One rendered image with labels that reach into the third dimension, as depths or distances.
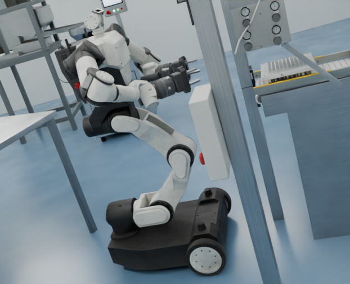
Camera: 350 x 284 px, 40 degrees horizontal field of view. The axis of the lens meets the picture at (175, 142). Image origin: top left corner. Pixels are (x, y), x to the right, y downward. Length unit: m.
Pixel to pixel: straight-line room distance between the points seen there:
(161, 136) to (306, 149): 0.71
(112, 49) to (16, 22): 3.48
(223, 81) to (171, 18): 5.89
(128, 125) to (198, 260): 0.76
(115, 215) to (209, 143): 1.35
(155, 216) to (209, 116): 1.28
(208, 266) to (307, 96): 0.97
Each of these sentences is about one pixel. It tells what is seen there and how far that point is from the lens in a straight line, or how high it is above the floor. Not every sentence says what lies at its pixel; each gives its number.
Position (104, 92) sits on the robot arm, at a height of 1.09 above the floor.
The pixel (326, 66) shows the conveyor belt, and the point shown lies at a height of 0.83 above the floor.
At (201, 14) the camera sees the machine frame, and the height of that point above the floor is 1.32.
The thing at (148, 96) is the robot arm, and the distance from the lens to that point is 2.12.
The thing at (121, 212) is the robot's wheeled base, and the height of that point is 0.32.
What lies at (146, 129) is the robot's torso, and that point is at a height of 0.76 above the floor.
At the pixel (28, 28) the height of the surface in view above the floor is 1.23.
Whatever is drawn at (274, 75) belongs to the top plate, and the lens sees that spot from 2.21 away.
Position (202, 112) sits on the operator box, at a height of 1.07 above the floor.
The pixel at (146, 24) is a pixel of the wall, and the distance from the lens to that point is 7.38.
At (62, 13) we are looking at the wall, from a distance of 7.56.
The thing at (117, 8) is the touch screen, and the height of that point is 1.19.
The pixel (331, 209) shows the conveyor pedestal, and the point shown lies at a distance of 2.53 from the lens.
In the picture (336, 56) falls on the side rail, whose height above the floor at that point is 0.85.
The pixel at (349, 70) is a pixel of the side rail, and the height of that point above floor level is 0.86.
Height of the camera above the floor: 1.49
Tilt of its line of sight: 20 degrees down
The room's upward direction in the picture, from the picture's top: 17 degrees counter-clockwise
